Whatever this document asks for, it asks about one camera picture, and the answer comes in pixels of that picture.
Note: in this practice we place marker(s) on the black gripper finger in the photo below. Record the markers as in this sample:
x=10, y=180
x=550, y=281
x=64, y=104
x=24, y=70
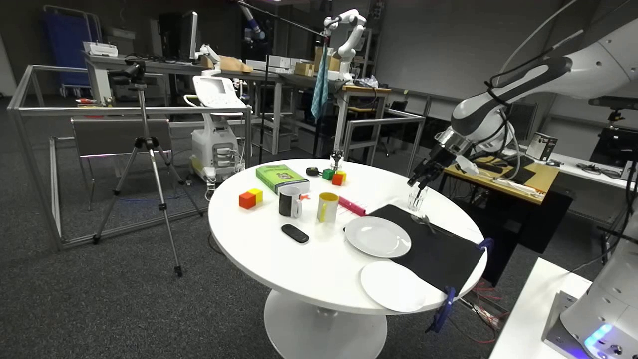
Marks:
x=421, y=192
x=415, y=178

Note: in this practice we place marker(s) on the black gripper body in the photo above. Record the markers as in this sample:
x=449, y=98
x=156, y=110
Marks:
x=437, y=162

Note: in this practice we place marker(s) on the white ceramic plate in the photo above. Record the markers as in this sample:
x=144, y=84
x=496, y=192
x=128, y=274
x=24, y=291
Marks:
x=377, y=238

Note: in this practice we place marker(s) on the white robot base platform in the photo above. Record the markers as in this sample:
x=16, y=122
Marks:
x=562, y=315

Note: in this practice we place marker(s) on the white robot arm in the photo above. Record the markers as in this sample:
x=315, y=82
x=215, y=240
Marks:
x=481, y=120

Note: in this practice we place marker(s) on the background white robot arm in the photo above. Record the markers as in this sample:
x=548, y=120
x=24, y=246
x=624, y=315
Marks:
x=355, y=22

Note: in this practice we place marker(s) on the black mat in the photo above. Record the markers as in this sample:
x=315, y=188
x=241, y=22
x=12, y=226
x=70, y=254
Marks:
x=435, y=250

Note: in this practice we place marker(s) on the flat white paper plate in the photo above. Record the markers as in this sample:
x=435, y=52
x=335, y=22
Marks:
x=397, y=287

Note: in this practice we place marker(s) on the pink rectangular block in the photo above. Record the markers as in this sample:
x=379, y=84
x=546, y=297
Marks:
x=349, y=206

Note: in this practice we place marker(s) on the yellow and white mug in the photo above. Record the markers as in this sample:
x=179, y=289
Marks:
x=327, y=208

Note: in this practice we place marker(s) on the wooden side table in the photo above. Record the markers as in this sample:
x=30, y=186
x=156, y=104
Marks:
x=508, y=212

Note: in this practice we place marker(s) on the round white table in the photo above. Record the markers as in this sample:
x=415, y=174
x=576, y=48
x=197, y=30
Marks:
x=317, y=305

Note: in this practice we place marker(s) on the green book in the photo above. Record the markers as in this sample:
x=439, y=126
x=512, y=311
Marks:
x=277, y=176

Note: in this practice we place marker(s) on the yellow cube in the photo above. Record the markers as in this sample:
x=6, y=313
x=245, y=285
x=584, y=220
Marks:
x=257, y=194

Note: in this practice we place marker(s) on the red cube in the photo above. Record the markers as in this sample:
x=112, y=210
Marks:
x=247, y=200

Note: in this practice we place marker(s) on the white medical cart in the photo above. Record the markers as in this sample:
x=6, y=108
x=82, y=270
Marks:
x=215, y=150

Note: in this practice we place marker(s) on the camera tripod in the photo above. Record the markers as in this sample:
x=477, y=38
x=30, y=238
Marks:
x=152, y=146

